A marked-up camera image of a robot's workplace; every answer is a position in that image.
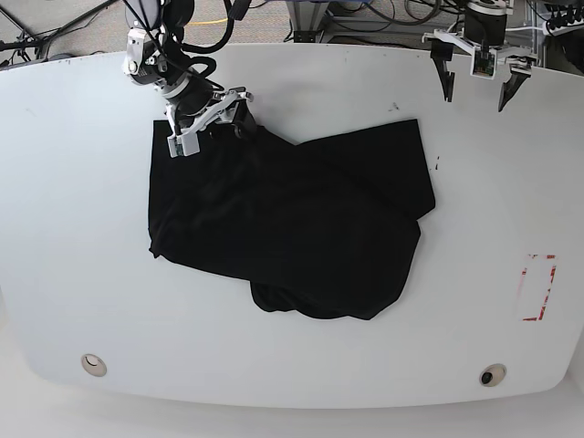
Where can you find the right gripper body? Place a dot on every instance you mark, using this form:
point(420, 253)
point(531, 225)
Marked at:
point(190, 114)

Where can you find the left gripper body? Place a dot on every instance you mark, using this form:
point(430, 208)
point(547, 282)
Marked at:
point(504, 54)

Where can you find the black T-shirt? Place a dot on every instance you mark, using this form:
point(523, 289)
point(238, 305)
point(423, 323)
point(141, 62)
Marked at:
point(327, 228)

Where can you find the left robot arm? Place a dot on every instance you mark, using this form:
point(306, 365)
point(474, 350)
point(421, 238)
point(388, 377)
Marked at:
point(483, 38)

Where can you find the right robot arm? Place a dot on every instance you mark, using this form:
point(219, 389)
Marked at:
point(157, 55)

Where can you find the white power strip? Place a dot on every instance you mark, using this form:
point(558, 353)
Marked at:
point(563, 23)

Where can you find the red tape rectangle marking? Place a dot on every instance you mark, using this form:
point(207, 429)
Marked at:
point(534, 289)

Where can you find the left table grommet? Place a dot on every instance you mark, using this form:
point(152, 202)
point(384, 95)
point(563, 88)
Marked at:
point(93, 365)

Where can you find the table grommet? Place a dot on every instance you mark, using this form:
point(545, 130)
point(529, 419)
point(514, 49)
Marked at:
point(492, 375)
point(93, 365)

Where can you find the right table grommet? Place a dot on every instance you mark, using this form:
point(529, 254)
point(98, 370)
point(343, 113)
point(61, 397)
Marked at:
point(492, 375)

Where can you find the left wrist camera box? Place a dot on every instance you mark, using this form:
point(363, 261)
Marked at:
point(483, 63)

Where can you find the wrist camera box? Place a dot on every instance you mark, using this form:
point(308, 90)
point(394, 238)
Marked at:
point(183, 145)
point(483, 63)

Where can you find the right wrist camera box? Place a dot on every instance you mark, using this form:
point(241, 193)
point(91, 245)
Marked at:
point(183, 145)

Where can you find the aluminium table leg frame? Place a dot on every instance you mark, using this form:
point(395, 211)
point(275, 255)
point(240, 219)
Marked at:
point(310, 21)

